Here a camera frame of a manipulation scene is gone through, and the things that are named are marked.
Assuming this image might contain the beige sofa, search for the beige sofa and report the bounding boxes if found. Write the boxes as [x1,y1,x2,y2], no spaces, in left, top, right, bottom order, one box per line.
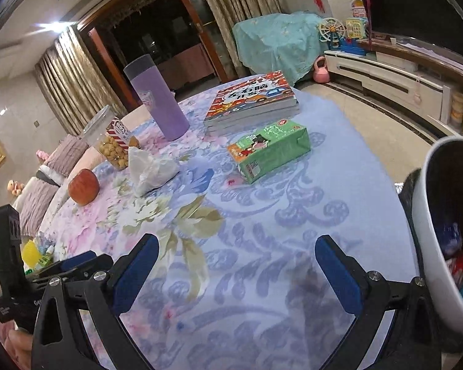
[8,108,163,240]

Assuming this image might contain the white TV cabinet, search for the white TV cabinet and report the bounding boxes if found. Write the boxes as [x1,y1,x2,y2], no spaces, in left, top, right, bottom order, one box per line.
[324,39,463,139]

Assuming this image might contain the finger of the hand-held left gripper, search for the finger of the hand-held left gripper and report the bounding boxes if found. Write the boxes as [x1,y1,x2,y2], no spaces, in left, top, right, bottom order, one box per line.
[25,250,98,278]
[62,255,114,282]

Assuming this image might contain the yellow pink toy house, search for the yellow pink toy house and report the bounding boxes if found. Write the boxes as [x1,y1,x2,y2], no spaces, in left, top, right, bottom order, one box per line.
[345,17,367,41]

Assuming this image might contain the blue toy base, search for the blue toy base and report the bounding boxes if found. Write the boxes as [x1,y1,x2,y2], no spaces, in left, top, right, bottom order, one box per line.
[337,39,371,56]

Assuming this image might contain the purple pillow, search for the purple pillow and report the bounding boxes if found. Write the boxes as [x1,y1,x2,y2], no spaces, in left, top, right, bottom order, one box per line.
[17,177,62,236]
[42,135,89,176]

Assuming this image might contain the yellow stacked container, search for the yellow stacked container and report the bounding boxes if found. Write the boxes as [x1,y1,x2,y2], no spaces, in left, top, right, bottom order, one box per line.
[451,92,463,124]

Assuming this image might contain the blue wrapper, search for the blue wrapper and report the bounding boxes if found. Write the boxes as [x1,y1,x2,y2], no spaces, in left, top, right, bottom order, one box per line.
[442,221,463,255]

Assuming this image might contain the ferris wheel toy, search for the ferris wheel toy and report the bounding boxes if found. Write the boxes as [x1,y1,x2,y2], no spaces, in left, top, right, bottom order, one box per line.
[318,17,348,51]

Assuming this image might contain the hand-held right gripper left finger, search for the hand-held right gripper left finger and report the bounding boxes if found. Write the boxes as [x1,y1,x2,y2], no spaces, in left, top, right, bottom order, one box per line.
[31,233,161,370]

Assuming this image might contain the person's left hand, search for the person's left hand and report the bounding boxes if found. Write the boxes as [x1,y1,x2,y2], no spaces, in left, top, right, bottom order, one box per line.
[2,327,37,370]

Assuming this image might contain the teal covered furniture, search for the teal covered furniture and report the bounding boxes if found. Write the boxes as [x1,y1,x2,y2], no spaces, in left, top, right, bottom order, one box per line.
[231,11,328,81]

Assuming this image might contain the gold patterned curtain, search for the gold patterned curtain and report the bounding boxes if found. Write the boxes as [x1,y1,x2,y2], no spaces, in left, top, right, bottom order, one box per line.
[191,0,282,81]
[35,27,128,135]

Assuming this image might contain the clear snack jar striped label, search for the clear snack jar striped label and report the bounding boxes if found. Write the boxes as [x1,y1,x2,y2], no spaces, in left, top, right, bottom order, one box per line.
[81,105,141,172]

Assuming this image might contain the black television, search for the black television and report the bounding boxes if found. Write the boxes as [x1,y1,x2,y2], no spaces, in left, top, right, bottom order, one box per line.
[349,0,463,52]

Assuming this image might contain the colourful children's book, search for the colourful children's book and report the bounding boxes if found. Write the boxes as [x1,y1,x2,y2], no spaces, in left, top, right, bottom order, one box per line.
[204,70,298,124]
[205,106,299,136]

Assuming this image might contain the wooden sliding glass door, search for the wooden sliding glass door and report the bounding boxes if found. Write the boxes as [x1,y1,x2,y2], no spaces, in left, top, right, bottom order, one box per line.
[79,0,236,97]

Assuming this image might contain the pink kettlebell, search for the pink kettlebell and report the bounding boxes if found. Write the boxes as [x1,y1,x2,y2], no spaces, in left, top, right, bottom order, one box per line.
[312,56,330,83]

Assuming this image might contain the pink hoop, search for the pink hoop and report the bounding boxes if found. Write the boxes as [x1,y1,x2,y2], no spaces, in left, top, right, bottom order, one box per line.
[356,0,374,44]

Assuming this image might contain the purple bottle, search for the purple bottle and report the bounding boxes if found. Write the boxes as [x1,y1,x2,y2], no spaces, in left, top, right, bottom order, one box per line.
[123,55,190,142]

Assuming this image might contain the white crumpled tissue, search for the white crumpled tissue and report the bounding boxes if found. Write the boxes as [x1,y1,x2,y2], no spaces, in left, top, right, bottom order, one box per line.
[128,146,180,197]

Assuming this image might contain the pink hanging cloth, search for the pink hanging cloth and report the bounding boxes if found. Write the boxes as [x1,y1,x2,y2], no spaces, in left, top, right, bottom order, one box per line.
[154,42,217,85]

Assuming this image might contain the orange-red apple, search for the orange-red apple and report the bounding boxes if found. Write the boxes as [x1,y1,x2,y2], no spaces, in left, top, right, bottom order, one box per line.
[67,169,100,206]

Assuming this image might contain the yellow plastic toy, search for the yellow plastic toy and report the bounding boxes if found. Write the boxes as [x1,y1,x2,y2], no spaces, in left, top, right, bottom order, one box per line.
[21,239,37,268]

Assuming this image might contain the white trash bin black liner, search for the white trash bin black liner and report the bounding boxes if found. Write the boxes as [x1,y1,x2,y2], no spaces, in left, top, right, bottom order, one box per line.
[399,137,463,355]

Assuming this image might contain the green carton box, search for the green carton box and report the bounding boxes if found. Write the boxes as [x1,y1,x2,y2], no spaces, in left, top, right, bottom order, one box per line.
[227,119,311,183]

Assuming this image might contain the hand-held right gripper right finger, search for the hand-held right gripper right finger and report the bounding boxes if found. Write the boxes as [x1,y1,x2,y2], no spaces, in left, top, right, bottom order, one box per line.
[314,234,448,370]

